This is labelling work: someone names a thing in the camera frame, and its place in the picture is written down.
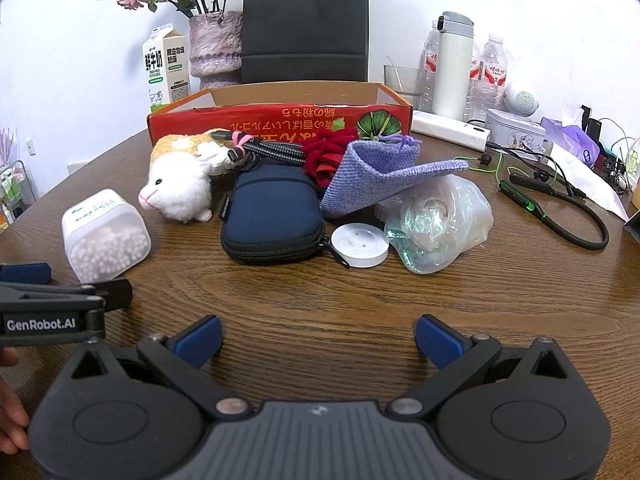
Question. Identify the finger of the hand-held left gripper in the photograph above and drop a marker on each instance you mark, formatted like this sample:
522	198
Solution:
112	294
27	273

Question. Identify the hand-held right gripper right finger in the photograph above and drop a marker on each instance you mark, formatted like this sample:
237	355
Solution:
439	341

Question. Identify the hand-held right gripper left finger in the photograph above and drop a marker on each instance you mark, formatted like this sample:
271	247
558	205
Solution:
201	341

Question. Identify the clear cotton swab box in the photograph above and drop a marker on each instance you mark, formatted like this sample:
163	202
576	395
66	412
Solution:
102	240

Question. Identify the iridescent plastic bag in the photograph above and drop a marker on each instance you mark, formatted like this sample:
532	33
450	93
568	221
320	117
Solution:
445	220

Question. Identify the white round charging disc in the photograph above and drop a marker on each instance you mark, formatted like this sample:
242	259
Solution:
360	245

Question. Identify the white plush hamster toy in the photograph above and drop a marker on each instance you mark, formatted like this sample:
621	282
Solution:
175	180

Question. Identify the navy zip pouch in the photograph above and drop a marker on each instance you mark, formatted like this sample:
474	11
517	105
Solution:
270	210

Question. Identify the red fabric rose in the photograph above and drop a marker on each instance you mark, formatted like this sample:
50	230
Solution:
325	152

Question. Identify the red cardboard box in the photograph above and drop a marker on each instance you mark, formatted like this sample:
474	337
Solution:
280	116

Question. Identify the person's left hand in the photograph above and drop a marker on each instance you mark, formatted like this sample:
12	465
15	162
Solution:
11	410

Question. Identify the round wooden desk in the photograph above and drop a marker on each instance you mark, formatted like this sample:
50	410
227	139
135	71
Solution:
310	300

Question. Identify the white ribbed round container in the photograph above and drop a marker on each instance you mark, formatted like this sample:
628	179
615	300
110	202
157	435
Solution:
386	210

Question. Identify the black green neckband earphones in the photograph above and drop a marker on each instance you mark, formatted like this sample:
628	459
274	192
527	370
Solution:
530	205

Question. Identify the white power strip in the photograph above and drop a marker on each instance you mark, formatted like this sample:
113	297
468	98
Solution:
450	130

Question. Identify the white paper sheet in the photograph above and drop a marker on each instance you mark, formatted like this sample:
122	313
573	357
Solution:
590	180

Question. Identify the white printed tin box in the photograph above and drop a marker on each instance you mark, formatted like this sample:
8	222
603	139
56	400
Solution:
515	130

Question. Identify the white green milk carton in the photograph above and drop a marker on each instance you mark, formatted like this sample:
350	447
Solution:
167	70

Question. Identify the purple tissue pack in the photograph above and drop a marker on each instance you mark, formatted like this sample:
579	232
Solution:
575	142

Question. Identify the white round speaker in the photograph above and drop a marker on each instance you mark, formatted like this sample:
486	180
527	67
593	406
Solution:
522	97

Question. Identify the clear glass cup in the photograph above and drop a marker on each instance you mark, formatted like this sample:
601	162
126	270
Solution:
402	82

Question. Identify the black charger plug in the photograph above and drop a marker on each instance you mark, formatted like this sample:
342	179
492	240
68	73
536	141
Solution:
590	127

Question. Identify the purple textured vase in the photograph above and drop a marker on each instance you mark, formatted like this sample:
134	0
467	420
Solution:
216	45

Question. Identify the clear plastic water bottle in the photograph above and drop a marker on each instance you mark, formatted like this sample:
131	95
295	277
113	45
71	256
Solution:
430	60
490	75

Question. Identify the white thermos bottle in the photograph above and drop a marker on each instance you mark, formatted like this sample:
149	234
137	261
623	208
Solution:
452	70

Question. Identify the black paper bag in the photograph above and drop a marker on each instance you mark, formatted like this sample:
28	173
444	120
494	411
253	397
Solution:
305	20

